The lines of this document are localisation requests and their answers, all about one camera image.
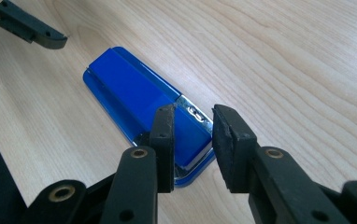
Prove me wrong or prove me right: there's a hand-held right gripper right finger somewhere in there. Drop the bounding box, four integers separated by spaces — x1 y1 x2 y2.
211 104 259 194

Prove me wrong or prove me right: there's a blue stapler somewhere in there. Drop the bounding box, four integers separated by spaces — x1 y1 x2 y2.
82 46 217 189

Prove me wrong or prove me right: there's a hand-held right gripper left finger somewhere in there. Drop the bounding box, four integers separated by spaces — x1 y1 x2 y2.
149 103 177 194

